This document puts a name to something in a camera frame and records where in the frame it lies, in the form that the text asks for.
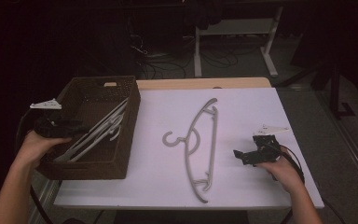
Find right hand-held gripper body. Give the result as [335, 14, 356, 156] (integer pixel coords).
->
[246, 124, 290, 165]

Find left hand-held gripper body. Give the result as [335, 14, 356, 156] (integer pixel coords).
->
[29, 98, 76, 139]

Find brown woven basket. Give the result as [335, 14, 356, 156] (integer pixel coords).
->
[34, 75, 142, 181]

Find person's right hand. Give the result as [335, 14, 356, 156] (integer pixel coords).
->
[255, 147, 306, 194]

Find person's left hand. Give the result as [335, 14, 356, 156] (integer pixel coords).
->
[13, 130, 73, 171]

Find dark metal stand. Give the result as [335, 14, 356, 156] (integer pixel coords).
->
[328, 60, 357, 120]

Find dark hanging cloth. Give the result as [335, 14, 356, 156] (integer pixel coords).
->
[184, 0, 226, 31]

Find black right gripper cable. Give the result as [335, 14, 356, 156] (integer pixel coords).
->
[279, 144, 306, 224]

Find metal floor rail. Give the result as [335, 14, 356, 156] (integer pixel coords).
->
[318, 91, 358, 195]

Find black floor cables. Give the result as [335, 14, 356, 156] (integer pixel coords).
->
[127, 15, 250, 79]

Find white metal desk frame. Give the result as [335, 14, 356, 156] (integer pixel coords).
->
[193, 6, 284, 78]

